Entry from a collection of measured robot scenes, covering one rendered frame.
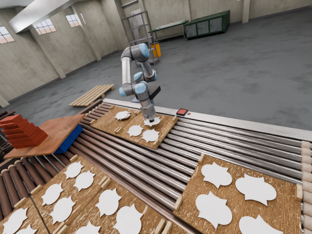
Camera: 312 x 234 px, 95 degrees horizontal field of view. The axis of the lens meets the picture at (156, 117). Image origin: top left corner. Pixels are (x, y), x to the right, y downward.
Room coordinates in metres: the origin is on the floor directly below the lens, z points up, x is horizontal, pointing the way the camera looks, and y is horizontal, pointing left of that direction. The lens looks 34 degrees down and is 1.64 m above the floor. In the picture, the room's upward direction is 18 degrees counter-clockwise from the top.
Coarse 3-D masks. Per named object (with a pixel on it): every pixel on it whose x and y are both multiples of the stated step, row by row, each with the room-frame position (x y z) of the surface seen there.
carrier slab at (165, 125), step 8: (136, 120) 1.09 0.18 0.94; (160, 120) 0.97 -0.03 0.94; (168, 120) 0.94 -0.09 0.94; (176, 120) 0.91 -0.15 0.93; (128, 128) 1.01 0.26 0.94; (144, 128) 0.94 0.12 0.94; (152, 128) 0.90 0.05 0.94; (160, 128) 0.87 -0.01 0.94; (168, 128) 0.84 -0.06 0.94; (120, 136) 0.94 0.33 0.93; (128, 136) 0.90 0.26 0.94; (136, 136) 0.87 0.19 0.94; (160, 136) 0.78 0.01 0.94; (144, 144) 0.75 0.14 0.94; (152, 144) 0.73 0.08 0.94
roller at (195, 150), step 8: (168, 144) 0.72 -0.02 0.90; (176, 144) 0.68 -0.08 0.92; (184, 144) 0.65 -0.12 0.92; (192, 152) 0.59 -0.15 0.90; (200, 152) 0.56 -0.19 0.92; (208, 152) 0.54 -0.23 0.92; (224, 160) 0.46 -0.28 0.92; (232, 160) 0.44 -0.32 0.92; (248, 168) 0.38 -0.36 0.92; (256, 168) 0.36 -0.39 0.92; (272, 176) 0.31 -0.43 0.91; (280, 176) 0.30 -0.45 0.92; (288, 176) 0.29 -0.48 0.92; (304, 184) 0.24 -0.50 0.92
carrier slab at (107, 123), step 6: (114, 108) 1.47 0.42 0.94; (120, 108) 1.42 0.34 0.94; (108, 114) 1.37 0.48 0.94; (114, 114) 1.33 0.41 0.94; (132, 114) 1.21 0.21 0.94; (102, 120) 1.29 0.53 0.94; (108, 120) 1.25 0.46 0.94; (114, 120) 1.21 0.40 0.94; (120, 120) 1.17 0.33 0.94; (126, 120) 1.14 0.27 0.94; (96, 126) 1.21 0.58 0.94; (102, 126) 1.17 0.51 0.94; (108, 126) 1.14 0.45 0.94; (114, 126) 1.11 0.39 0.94; (120, 126) 1.07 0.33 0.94; (108, 132) 1.05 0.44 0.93; (114, 132) 1.01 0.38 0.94
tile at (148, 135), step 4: (144, 132) 0.87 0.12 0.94; (148, 132) 0.86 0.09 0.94; (152, 132) 0.84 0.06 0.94; (156, 132) 0.83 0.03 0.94; (144, 136) 0.83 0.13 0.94; (148, 136) 0.81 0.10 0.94; (152, 136) 0.80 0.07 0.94; (156, 136) 0.78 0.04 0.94; (148, 140) 0.77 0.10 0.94; (152, 140) 0.76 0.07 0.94
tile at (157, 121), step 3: (156, 117) 0.95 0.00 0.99; (159, 117) 0.94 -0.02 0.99; (144, 120) 0.97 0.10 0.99; (147, 120) 0.96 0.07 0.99; (156, 120) 0.91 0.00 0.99; (159, 120) 0.90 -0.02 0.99; (147, 123) 0.91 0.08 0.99; (150, 123) 0.89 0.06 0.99; (153, 123) 0.88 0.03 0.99; (156, 123) 0.87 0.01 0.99; (150, 126) 0.86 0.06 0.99
